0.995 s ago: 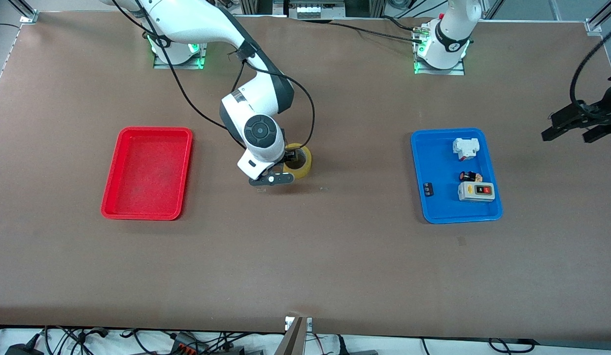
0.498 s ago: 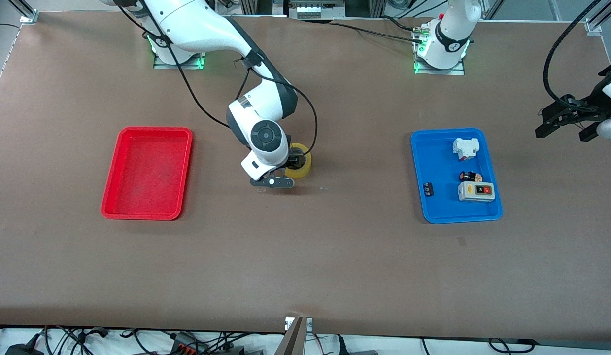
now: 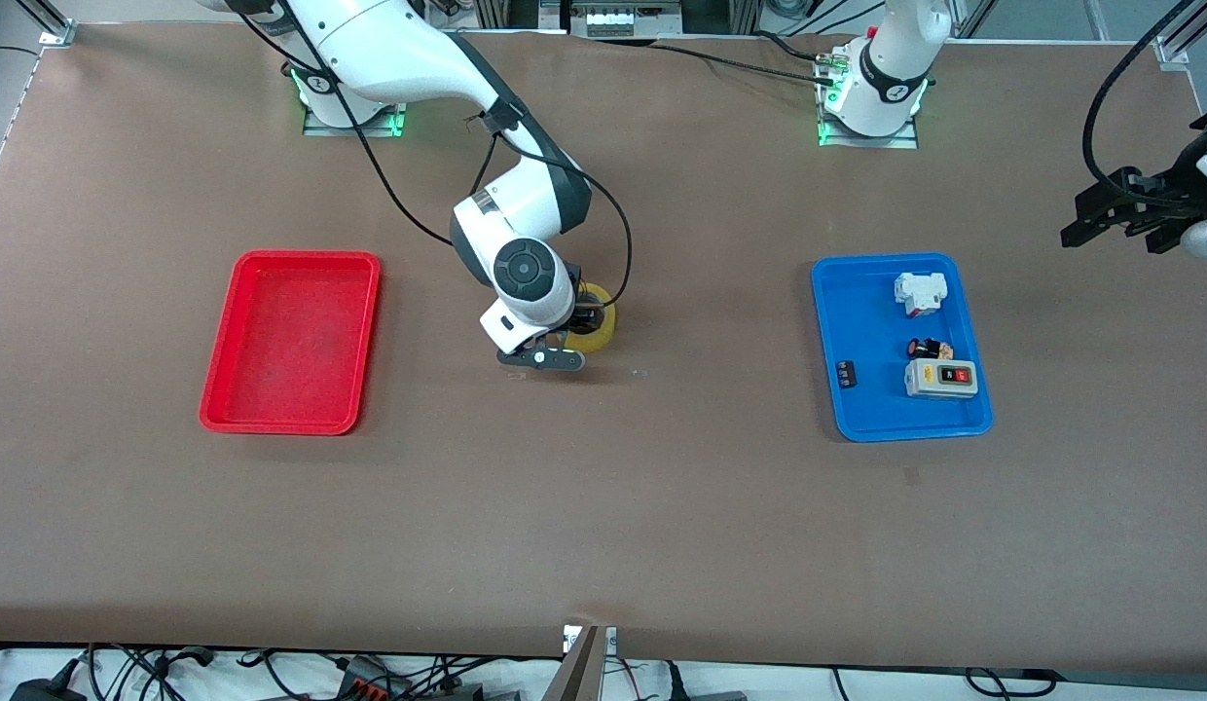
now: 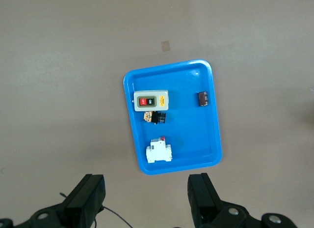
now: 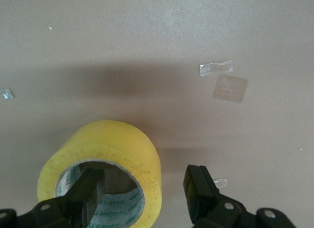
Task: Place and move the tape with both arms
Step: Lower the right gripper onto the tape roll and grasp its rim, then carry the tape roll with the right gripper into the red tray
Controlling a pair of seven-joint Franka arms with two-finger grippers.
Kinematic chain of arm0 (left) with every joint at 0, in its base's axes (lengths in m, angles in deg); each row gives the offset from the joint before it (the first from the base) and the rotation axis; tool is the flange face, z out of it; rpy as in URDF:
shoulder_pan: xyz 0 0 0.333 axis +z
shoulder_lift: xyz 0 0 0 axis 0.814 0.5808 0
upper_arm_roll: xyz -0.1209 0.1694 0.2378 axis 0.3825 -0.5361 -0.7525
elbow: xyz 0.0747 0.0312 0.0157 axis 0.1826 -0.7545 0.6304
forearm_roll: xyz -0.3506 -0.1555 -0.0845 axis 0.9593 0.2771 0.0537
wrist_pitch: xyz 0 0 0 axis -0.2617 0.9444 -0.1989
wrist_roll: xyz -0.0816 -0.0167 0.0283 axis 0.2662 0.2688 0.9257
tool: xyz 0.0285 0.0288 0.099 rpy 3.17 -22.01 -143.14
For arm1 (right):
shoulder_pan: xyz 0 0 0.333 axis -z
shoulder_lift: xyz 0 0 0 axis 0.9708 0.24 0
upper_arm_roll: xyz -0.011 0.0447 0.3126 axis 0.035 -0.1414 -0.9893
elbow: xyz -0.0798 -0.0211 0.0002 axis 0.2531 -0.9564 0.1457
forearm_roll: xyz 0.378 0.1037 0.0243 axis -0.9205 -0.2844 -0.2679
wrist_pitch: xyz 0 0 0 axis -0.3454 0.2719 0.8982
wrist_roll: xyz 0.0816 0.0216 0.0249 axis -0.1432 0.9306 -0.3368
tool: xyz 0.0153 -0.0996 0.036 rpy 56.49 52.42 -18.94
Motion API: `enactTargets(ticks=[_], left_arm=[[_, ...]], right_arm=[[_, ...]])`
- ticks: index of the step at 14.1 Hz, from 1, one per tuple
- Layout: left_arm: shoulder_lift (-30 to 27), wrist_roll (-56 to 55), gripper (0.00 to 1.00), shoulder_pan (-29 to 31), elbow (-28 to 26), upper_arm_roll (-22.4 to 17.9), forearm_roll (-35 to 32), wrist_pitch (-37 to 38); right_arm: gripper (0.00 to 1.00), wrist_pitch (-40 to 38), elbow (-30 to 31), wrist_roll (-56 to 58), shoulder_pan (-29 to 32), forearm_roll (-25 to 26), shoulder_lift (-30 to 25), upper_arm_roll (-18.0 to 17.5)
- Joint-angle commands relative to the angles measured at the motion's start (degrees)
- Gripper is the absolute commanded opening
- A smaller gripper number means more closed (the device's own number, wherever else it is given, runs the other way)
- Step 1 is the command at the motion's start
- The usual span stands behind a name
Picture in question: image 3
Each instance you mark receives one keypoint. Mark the small black red push button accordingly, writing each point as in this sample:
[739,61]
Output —
[925,348]

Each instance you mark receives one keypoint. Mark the orange black connector block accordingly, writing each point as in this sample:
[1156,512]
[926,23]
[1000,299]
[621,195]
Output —
[370,677]

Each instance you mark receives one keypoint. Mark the red plastic tray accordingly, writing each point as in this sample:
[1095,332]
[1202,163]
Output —
[292,341]

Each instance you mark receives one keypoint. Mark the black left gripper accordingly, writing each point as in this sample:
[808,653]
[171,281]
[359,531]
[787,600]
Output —
[1155,212]

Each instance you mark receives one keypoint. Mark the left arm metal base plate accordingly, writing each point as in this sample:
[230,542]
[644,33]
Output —
[896,142]

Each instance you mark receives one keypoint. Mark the metal bracket at table edge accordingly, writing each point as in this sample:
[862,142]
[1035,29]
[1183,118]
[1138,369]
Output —
[579,672]

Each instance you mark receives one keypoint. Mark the grey push-button switch box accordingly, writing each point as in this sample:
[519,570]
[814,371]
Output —
[920,382]

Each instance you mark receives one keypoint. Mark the small black connector block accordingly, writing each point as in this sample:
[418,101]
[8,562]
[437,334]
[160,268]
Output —
[847,375]

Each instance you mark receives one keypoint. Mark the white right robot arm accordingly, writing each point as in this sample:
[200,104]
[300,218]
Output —
[389,49]

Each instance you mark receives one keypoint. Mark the aluminium corner profile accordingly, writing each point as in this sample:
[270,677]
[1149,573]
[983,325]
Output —
[1180,44]

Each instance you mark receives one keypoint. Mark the aluminium frame with white device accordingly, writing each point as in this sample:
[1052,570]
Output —
[613,18]

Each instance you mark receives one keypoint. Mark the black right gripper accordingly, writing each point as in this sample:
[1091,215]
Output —
[590,316]

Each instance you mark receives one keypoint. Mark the yellow packing tape roll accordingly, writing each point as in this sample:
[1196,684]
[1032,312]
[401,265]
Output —
[603,341]

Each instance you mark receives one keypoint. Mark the small metal corner bracket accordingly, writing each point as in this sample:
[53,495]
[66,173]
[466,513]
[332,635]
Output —
[58,37]

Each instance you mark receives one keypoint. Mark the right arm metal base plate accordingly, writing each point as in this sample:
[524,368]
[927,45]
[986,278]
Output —
[394,122]

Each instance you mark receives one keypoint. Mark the blue plastic tray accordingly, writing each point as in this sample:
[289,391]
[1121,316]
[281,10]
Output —
[876,409]

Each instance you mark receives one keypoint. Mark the black power adapter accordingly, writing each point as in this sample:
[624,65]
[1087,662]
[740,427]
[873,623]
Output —
[49,689]

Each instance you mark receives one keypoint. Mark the white circuit breaker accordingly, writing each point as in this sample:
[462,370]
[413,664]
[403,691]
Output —
[920,292]

